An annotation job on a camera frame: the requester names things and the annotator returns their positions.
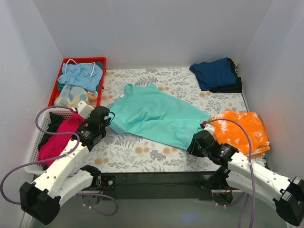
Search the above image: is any teal t-shirt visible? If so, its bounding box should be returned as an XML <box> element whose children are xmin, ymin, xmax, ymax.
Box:
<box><xmin>110</xmin><ymin>84</ymin><xmax>211</xmax><ymax>150</ymax></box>

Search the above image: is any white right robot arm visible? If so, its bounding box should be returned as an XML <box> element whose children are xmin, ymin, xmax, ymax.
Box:
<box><xmin>187</xmin><ymin>130</ymin><xmax>304</xmax><ymax>227</ymax></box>

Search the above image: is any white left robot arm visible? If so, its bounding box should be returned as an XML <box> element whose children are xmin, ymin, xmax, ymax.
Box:
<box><xmin>19</xmin><ymin>103</ymin><xmax>115</xmax><ymax>225</ymax></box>

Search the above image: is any black garment in basket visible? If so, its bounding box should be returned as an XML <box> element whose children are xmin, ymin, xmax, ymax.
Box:
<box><xmin>38</xmin><ymin>112</ymin><xmax>64</xmax><ymax>151</ymax></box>

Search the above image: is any pastel patterned garment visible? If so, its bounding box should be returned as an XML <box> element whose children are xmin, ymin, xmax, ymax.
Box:
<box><xmin>54</xmin><ymin>85</ymin><xmax>98</xmax><ymax>108</ymax></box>

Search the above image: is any magenta garment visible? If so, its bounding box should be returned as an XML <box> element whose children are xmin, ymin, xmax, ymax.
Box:
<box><xmin>38</xmin><ymin>113</ymin><xmax>84</xmax><ymax>161</ymax></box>

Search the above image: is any white plastic basket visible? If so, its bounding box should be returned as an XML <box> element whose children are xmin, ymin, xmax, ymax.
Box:
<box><xmin>24</xmin><ymin>108</ymin><xmax>74</xmax><ymax>175</ymax></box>

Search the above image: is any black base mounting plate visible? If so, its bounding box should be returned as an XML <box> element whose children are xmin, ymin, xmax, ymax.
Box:
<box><xmin>95</xmin><ymin>171</ymin><xmax>244</xmax><ymax>201</ymax></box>

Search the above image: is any light blue garment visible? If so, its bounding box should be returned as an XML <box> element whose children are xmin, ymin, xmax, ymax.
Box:
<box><xmin>58</xmin><ymin>62</ymin><xmax>103</xmax><ymax>92</ymax></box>

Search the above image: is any orange white tie-dye t-shirt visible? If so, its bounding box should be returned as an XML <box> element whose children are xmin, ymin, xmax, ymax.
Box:
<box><xmin>210</xmin><ymin>111</ymin><xmax>270</xmax><ymax>158</ymax></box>

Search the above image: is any red plastic basket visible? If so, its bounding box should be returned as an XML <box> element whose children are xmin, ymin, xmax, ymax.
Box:
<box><xmin>48</xmin><ymin>57</ymin><xmax>107</xmax><ymax>106</ymax></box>

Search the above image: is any folded blue t-shirt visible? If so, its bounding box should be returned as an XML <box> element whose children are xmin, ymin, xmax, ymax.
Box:
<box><xmin>189</xmin><ymin>57</ymin><xmax>238</xmax><ymax>91</ymax></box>

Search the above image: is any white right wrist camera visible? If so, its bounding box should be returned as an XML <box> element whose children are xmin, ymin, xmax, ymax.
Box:
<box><xmin>200</xmin><ymin>121</ymin><xmax>215</xmax><ymax>135</ymax></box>

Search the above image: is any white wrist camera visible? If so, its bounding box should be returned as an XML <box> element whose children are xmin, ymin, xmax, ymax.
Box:
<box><xmin>75</xmin><ymin>100</ymin><xmax>94</xmax><ymax>119</ymax></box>
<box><xmin>200</xmin><ymin>121</ymin><xmax>215</xmax><ymax>135</ymax></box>

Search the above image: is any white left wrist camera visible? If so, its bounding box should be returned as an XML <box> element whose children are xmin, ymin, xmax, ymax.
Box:
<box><xmin>75</xmin><ymin>100</ymin><xmax>94</xmax><ymax>119</ymax></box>

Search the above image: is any aluminium rail frame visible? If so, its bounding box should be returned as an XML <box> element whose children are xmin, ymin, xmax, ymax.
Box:
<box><xmin>20</xmin><ymin>156</ymin><xmax>297</xmax><ymax>228</ymax></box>

